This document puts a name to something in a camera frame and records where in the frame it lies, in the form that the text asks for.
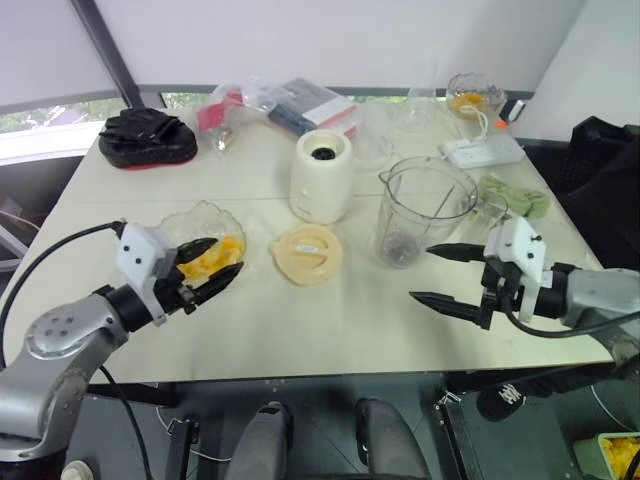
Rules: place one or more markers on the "green plastic container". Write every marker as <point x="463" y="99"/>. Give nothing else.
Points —
<point x="587" y="457"/>

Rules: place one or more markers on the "black and white charger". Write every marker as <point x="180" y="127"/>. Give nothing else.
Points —
<point x="517" y="110"/>

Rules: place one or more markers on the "cream blender lid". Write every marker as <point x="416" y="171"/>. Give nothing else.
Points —
<point x="307" y="255"/>

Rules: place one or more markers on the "plastic bag with dark items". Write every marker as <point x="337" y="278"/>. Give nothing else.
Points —
<point x="310" y="107"/>

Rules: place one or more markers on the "black gloves pile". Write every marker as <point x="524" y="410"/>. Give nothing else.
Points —
<point x="140" y="127"/>

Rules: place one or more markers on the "clear glass flask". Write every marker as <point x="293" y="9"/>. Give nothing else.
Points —
<point x="420" y="112"/>

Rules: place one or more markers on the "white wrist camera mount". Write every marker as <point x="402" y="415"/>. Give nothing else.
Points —
<point x="140" y="250"/>
<point x="520" y="245"/>

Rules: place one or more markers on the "white power strip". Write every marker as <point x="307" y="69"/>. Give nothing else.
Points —
<point x="480" y="152"/>

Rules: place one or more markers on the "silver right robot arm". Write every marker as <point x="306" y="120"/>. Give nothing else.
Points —
<point x="595" y="292"/>

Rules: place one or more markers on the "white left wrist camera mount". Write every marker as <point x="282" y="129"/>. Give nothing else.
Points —
<point x="140" y="250"/>

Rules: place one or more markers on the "cream blender base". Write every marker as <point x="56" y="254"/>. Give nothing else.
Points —
<point x="320" y="190"/>

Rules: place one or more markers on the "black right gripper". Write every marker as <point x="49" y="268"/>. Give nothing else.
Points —
<point x="495" y="295"/>

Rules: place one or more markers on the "green cloth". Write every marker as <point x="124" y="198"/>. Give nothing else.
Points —
<point x="520" y="197"/>

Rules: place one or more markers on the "plastic bag with red item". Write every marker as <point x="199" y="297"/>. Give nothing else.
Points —
<point x="210" y="117"/>

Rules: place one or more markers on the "small ribbed glass bowl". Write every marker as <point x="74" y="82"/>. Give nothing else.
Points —
<point x="475" y="84"/>

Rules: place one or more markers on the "black chair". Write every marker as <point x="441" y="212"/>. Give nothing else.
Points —
<point x="600" y="190"/>

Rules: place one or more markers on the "black cap with white print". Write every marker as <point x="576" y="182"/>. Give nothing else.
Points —
<point x="500" y="400"/>

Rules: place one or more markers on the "clear blender jar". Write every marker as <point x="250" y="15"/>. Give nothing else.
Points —
<point x="425" y="200"/>

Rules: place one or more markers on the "wavy clear glass bowl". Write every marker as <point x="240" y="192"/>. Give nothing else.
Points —
<point x="200" y="220"/>

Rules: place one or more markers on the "small orange object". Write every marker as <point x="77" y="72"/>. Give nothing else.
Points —
<point x="502" y="123"/>

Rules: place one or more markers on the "dark window frame bar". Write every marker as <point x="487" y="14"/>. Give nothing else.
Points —
<point x="107" y="50"/>

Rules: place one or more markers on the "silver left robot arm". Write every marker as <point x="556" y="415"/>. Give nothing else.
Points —
<point x="55" y="325"/>

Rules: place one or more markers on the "black table leg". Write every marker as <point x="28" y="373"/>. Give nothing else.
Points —
<point x="182" y="450"/>
<point x="457" y="440"/>

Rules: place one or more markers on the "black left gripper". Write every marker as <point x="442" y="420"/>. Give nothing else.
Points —
<point x="175" y="295"/>

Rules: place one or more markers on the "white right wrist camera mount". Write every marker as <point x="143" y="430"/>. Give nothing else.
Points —
<point x="520" y="245"/>

